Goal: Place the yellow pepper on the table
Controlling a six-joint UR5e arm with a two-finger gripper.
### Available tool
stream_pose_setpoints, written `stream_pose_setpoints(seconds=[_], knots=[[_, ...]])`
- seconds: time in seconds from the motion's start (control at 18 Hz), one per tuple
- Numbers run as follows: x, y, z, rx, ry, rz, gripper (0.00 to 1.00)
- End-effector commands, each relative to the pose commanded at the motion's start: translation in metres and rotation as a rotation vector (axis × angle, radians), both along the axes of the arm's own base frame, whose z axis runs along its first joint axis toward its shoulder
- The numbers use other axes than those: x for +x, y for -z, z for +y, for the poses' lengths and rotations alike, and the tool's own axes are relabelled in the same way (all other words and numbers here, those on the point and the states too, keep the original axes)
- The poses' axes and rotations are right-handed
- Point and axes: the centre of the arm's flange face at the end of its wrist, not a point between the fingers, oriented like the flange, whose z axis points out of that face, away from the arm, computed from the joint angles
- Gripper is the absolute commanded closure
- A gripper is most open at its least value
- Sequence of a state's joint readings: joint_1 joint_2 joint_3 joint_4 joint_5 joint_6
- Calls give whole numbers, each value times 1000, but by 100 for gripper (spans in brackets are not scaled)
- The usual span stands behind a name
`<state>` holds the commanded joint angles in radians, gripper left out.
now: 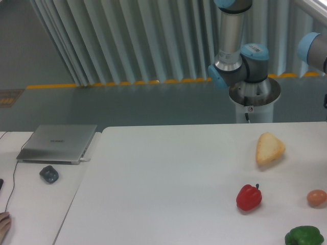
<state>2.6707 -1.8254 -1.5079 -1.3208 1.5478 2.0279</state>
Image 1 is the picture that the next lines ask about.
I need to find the person's hand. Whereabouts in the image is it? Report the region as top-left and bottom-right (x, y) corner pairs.
(0, 212), (12, 242)

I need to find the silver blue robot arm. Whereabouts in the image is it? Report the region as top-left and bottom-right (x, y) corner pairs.
(208, 1), (326, 88)

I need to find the red bell pepper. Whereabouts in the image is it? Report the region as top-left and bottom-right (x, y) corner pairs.
(236, 184), (262, 212)

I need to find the green bell pepper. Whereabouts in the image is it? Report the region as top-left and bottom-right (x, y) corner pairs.
(285, 226), (324, 245)

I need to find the black device at edge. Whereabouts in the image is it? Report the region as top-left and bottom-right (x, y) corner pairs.
(0, 179), (4, 190)

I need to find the small dark grey tray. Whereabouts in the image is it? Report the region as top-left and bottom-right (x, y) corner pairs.
(39, 165), (59, 184)

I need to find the silver Huawei laptop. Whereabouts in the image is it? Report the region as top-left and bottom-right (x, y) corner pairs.
(16, 125), (97, 164)

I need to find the white folded partition screen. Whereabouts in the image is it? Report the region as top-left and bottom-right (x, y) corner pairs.
(31, 1), (326, 86)

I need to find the yellow bread wedge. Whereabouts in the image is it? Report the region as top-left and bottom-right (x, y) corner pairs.
(255, 132), (286, 166)

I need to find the brown egg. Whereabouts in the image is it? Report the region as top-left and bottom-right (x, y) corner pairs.
(307, 189), (327, 206)

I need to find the black mouse cable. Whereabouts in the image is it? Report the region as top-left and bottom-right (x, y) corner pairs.
(0, 131), (34, 213)

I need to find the white laptop plug cable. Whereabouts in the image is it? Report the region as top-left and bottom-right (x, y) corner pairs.
(79, 131), (102, 163)

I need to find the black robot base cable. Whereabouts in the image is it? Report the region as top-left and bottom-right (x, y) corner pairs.
(243, 95), (251, 124)

